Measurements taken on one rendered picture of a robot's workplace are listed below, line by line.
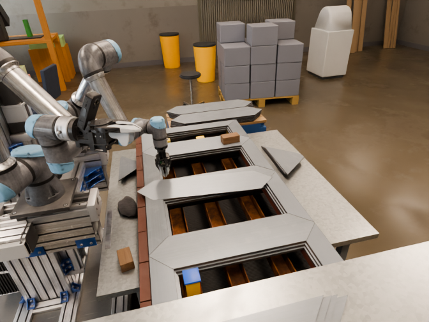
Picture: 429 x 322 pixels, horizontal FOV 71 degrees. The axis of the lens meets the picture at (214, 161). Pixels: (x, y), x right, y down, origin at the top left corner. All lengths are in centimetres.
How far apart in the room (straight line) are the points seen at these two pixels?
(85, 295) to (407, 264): 170
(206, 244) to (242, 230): 18
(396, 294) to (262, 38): 414
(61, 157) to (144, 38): 711
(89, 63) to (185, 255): 93
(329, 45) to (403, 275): 569
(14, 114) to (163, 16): 670
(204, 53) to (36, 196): 517
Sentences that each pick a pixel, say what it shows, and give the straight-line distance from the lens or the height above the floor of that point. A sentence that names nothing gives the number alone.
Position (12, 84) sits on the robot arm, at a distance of 120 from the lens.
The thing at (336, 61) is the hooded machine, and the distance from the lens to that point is 667.
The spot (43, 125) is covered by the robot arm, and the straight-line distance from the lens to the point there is 102.
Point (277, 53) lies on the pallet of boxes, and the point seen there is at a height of 81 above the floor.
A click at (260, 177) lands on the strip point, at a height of 85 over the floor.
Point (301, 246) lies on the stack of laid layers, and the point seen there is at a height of 83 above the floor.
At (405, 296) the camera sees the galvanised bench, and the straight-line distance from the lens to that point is 104.
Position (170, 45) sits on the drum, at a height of 54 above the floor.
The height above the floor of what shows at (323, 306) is 107.
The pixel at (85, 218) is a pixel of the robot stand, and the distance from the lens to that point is 145.
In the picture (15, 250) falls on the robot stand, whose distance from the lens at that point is 145.
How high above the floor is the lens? 180
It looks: 31 degrees down
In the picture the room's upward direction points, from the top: 2 degrees counter-clockwise
